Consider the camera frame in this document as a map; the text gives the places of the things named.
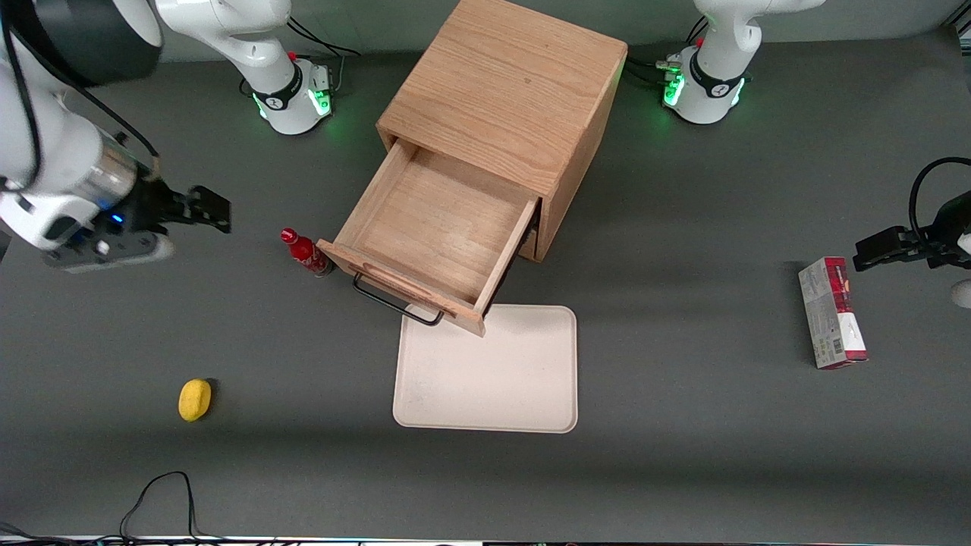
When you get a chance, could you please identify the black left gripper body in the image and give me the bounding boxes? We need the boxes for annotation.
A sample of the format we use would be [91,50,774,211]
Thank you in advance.
[919,192,971,271]

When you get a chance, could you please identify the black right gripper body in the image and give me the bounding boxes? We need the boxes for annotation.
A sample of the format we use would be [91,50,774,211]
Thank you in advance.
[97,177,192,245]

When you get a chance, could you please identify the wooden drawer cabinet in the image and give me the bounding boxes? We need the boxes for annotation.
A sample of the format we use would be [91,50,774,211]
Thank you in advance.
[376,0,629,264]

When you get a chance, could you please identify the red and grey carton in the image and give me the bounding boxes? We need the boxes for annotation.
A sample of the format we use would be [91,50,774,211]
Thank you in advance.
[797,256,869,371]

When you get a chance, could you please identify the red soda bottle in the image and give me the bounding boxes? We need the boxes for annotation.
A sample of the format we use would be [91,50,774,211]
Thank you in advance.
[280,227,334,278]

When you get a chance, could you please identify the yellow lemon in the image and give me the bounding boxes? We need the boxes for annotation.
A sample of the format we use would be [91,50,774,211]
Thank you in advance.
[178,378,213,422]

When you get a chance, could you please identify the beige plastic tray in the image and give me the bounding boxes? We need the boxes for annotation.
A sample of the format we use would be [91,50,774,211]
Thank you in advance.
[392,303,579,435]

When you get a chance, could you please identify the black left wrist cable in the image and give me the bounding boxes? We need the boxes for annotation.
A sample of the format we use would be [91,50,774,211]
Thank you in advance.
[908,156,971,247]

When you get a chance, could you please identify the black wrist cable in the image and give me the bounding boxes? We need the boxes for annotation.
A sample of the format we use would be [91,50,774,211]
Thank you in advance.
[908,156,971,247]
[0,15,162,187]

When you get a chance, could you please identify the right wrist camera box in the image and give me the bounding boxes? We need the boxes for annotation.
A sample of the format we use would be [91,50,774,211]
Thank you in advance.
[42,231,175,274]

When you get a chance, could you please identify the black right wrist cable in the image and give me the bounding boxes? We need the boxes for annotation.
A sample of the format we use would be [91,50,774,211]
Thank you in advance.
[0,15,162,187]

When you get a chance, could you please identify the black right arm base cables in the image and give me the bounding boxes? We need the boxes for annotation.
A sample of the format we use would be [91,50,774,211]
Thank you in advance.
[284,15,363,96]

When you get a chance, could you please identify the black arm base cables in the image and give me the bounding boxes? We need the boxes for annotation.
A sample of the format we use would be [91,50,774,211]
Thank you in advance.
[625,14,709,90]
[284,15,363,96]

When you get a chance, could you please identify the black looped floor cable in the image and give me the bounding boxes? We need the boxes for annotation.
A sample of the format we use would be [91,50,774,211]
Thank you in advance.
[120,471,228,544]

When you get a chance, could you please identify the black left arm base cables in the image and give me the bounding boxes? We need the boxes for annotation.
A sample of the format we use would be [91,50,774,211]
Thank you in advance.
[625,14,709,90]

